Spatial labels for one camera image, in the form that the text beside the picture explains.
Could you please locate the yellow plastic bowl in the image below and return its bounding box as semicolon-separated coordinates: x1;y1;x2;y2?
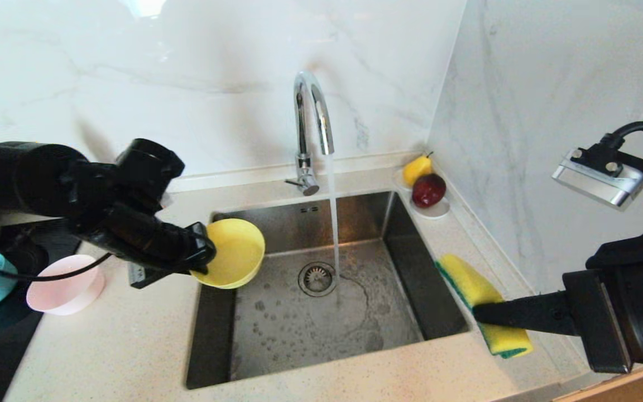
190;218;266;290

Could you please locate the yellow green sponge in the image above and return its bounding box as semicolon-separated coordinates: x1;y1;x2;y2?
436;254;534;359

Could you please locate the pink plastic bowl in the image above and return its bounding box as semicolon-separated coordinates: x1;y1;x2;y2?
26;255;105;317

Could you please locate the chrome gooseneck faucet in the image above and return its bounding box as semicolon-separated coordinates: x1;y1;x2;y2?
284;70;335;197

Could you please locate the stainless steel sink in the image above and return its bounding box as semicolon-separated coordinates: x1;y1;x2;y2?
186;191;471;390

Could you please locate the brown wooden panel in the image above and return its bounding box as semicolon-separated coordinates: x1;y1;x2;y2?
550;363;643;402

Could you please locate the round metal drain strainer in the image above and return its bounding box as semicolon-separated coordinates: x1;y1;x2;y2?
298;262;338;298

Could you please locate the small white dish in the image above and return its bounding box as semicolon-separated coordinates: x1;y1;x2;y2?
392;167;450;219

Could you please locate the dark red apple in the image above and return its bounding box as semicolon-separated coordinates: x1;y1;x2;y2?
412;173;447;208

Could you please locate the black induction cooktop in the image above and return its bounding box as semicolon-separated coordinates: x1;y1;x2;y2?
0;221;85;402

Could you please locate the yellow pear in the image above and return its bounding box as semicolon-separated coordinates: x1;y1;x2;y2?
402;152;433;186

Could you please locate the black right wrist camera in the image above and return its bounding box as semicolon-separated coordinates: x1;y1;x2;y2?
551;142;643;212

